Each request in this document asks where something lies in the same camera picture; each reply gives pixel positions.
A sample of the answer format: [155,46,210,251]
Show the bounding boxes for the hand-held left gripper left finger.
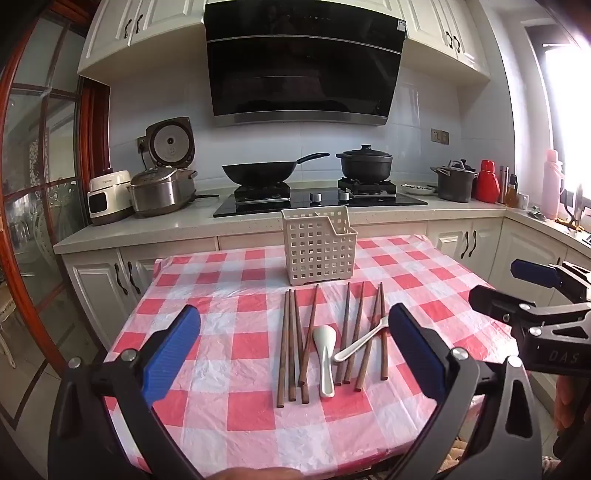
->
[48,304,206,480]

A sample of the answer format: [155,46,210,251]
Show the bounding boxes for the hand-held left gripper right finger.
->
[389,303,543,480]

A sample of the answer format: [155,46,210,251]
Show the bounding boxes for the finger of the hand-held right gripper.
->
[510,259,591,301]
[468,285,591,329]

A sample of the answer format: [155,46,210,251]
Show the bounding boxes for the white long-handled spoon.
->
[332,318,391,362]

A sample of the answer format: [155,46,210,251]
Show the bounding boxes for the white ceramic soup spoon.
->
[313,324,337,398]

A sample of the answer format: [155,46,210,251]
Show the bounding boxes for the white plastic utensil basket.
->
[281,205,358,286]

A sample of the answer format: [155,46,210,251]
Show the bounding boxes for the person's right hand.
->
[553,373,591,432]

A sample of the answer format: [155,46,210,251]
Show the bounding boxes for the dark metal fixture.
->
[560,185,591,232]

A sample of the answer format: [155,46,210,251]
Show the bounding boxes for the red white checked tablecloth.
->
[104,234,532,480]

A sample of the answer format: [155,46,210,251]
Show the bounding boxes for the pink water bottle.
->
[541,149,565,220]

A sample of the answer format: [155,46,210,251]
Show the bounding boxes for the red thermos jug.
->
[475,160,500,203]

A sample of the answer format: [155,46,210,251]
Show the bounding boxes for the grey stockpot with lid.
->
[430,159,479,203]

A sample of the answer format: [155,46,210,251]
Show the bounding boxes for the speckled white kitchen countertop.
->
[53,187,591,256]

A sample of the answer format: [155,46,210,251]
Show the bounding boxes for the bright window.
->
[524,23,591,222]

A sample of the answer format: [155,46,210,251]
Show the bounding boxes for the small white cooker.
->
[88,170,134,226]

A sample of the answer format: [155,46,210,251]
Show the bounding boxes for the black glass gas cooktop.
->
[212,179,429,219]

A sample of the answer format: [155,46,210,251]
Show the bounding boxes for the black pot with lid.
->
[335,144,394,182]

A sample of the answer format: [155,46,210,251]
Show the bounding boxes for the black wok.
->
[222,152,331,188]

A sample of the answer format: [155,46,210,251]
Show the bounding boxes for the brown rice cooker open lid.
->
[141,116,199,185]

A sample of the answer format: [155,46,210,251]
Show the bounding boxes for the wooden framed glass door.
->
[0,18,112,365]

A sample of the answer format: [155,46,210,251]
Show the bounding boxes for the black glass range hood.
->
[203,0,408,127]

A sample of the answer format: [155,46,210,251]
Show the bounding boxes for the white wall cabinet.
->
[402,0,491,86]
[77,0,206,85]

